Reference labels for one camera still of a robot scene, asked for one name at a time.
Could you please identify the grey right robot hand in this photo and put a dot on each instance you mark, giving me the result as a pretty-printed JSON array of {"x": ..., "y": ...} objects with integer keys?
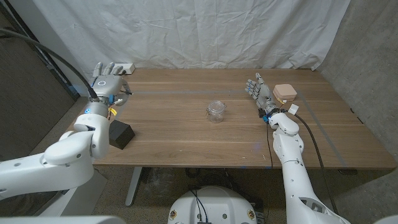
[{"x": 264, "y": 96}]

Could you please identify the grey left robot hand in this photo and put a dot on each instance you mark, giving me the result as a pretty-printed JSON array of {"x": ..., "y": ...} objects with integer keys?
[{"x": 105, "y": 85}]

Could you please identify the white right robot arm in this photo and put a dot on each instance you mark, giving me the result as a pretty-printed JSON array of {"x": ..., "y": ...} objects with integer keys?
[{"x": 292, "y": 161}]

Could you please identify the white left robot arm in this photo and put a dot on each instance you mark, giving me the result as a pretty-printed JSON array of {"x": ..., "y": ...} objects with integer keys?
[{"x": 62, "y": 165}]

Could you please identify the pink jewelry box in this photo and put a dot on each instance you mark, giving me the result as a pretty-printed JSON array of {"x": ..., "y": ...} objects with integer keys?
[{"x": 284, "y": 92}]

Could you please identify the black square box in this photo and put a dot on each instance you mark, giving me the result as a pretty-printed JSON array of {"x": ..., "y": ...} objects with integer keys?
[{"x": 121, "y": 135}]

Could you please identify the white power strip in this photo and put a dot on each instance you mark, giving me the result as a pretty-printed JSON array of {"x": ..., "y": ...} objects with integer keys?
[{"x": 129, "y": 68}]

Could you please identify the clear glass jar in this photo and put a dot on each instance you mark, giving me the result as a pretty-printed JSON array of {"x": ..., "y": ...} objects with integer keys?
[{"x": 216, "y": 112}]

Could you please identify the diagonal grey tape strip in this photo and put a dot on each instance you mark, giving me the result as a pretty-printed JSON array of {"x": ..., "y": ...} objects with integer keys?
[{"x": 323, "y": 130}]

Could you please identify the long grey tape strip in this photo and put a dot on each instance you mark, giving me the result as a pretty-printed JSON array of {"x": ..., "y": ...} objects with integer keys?
[{"x": 192, "y": 92}]

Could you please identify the white wrinkled backdrop cloth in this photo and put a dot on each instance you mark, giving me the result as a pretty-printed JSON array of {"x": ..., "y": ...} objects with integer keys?
[{"x": 192, "y": 31}]

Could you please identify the grey table leg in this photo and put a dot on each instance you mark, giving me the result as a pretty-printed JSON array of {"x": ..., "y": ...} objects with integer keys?
[{"x": 133, "y": 186}]

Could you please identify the white floor board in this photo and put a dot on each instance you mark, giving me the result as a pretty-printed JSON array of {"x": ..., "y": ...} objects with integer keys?
[{"x": 93, "y": 196}]

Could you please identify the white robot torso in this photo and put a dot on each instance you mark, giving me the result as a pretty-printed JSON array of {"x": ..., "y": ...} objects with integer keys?
[{"x": 214, "y": 207}]

